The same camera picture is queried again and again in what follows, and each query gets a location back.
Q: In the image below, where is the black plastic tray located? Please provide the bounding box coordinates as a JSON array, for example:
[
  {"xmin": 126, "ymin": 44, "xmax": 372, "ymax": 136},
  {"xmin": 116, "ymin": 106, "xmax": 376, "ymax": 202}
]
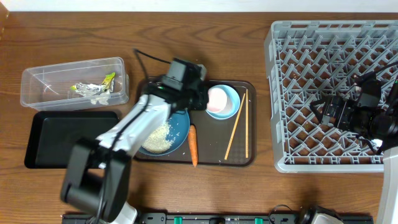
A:
[{"xmin": 24, "ymin": 111, "xmax": 119, "ymax": 169}]

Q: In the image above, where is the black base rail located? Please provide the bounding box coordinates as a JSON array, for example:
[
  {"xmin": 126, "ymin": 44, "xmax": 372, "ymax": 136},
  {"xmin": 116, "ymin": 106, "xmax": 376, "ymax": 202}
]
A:
[{"xmin": 61, "ymin": 205, "xmax": 374, "ymax": 224}]

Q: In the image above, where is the pile of white rice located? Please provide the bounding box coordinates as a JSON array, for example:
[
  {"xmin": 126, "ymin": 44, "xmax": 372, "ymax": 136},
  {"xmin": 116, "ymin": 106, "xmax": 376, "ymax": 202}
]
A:
[{"xmin": 142, "ymin": 122, "xmax": 174, "ymax": 154}]

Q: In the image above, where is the orange carrot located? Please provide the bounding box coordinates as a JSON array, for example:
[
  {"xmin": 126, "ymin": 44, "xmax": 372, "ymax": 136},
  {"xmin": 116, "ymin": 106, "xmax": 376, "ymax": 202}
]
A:
[{"xmin": 188, "ymin": 125, "xmax": 198, "ymax": 167}]

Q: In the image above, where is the dark brown serving tray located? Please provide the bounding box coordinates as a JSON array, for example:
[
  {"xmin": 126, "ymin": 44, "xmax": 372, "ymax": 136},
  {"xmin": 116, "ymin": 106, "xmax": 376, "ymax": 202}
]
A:
[{"xmin": 135, "ymin": 80, "xmax": 256, "ymax": 167}]

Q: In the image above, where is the light blue bowl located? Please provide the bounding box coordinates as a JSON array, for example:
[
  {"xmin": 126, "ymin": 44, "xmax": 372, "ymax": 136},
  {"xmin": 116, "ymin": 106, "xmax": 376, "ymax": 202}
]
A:
[{"xmin": 206, "ymin": 85, "xmax": 241, "ymax": 120}]

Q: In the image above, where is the clear plastic bin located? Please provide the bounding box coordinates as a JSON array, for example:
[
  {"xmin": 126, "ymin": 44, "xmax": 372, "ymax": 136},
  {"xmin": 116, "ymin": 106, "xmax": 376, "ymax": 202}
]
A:
[{"xmin": 20, "ymin": 57, "xmax": 129, "ymax": 111}]

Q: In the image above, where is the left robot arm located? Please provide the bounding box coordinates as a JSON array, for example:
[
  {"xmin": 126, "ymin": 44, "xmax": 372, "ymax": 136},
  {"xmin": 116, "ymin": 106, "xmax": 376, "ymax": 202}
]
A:
[{"xmin": 60, "ymin": 79, "xmax": 208, "ymax": 223}]

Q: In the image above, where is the silver foil wrapper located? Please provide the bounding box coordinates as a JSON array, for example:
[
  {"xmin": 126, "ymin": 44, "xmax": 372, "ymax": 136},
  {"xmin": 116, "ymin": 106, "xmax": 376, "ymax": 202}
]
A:
[{"xmin": 70, "ymin": 83, "xmax": 102, "ymax": 96}]

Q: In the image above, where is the green yellow snack wrapper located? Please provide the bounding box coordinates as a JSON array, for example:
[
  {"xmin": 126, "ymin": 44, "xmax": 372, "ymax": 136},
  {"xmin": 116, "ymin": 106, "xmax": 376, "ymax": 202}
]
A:
[{"xmin": 100, "ymin": 72, "xmax": 116, "ymax": 92}]

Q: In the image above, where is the pink white cup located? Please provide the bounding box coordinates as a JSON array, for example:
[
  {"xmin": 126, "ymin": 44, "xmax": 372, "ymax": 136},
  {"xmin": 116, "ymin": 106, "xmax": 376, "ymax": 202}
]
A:
[{"xmin": 206, "ymin": 87, "xmax": 233, "ymax": 114}]

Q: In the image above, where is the blue plate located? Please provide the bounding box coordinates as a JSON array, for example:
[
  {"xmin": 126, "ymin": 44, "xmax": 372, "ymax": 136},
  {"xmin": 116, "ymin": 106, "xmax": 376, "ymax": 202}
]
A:
[{"xmin": 139, "ymin": 111, "xmax": 190, "ymax": 156}]

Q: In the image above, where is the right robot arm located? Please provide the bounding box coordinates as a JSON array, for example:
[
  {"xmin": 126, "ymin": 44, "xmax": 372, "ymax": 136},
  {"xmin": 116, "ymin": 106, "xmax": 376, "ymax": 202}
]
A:
[{"xmin": 310, "ymin": 62, "xmax": 397, "ymax": 223}]

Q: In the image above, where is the grey dishwasher rack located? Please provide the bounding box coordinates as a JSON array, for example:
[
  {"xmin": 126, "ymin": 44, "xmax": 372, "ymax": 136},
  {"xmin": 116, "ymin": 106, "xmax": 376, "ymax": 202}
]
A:
[{"xmin": 264, "ymin": 21, "xmax": 397, "ymax": 173}]

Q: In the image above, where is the white tissue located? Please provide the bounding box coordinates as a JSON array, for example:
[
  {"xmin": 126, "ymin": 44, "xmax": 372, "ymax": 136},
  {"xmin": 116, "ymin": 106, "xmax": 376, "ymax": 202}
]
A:
[{"xmin": 90, "ymin": 93, "xmax": 110, "ymax": 106}]

